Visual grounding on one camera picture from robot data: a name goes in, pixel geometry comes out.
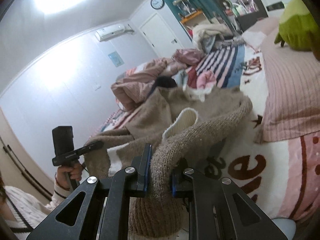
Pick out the brown knitted sweater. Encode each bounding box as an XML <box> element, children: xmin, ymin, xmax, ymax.
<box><xmin>84</xmin><ymin>87</ymin><xmax>253</xmax><ymax>239</ymax></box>

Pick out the white knit sleeve forearm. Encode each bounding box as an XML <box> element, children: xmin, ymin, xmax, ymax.
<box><xmin>1</xmin><ymin>173</ymin><xmax>71</xmax><ymax>239</ymax></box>

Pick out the pile of clothes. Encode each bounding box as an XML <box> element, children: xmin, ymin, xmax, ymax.
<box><xmin>192</xmin><ymin>24</ymin><xmax>245</xmax><ymax>54</ymax></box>

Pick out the person's left hand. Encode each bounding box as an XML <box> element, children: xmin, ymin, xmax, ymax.
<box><xmin>55</xmin><ymin>162</ymin><xmax>82</xmax><ymax>190</ymax></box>

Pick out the white printed fleece blanket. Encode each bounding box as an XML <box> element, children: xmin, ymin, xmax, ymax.
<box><xmin>200</xmin><ymin>52</ymin><xmax>319</xmax><ymax>220</ymax></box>

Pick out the pink brown rumpled duvet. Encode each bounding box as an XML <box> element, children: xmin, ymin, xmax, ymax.
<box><xmin>111</xmin><ymin>57</ymin><xmax>187</xmax><ymax>112</ymax></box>

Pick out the pink pillow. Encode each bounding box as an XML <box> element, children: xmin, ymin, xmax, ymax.
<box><xmin>242</xmin><ymin>17</ymin><xmax>319</xmax><ymax>144</ymax></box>

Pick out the navy blue folded garment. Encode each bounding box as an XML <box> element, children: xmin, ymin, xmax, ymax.
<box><xmin>147</xmin><ymin>76</ymin><xmax>177</xmax><ymax>98</ymax></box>

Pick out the white air conditioner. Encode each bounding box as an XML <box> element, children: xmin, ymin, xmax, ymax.
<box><xmin>95</xmin><ymin>24</ymin><xmax>135</xmax><ymax>42</ymax></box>

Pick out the striped fleece blanket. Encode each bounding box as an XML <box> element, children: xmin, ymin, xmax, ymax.
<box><xmin>99</xmin><ymin>45</ymin><xmax>245</xmax><ymax>132</ymax></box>

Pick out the white door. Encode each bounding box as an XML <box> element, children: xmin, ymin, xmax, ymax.
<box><xmin>139</xmin><ymin>12</ymin><xmax>184</xmax><ymax>57</ymax></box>

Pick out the yellow white shelf unit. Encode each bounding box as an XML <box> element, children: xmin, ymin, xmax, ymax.
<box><xmin>172</xmin><ymin>0</ymin><xmax>210</xmax><ymax>29</ymax></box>

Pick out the green plush toy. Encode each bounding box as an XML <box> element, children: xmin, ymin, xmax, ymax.
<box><xmin>274</xmin><ymin>0</ymin><xmax>319</xmax><ymax>60</ymax></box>

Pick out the black bookshelf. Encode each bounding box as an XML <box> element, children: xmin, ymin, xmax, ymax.
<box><xmin>228</xmin><ymin>0</ymin><xmax>268</xmax><ymax>33</ymax></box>

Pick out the blue wall poster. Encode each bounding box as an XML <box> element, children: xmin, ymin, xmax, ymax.
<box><xmin>108</xmin><ymin>51</ymin><xmax>124</xmax><ymax>67</ymax></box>

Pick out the round wall clock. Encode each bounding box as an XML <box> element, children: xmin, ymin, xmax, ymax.
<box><xmin>150</xmin><ymin>0</ymin><xmax>165</xmax><ymax>10</ymax></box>

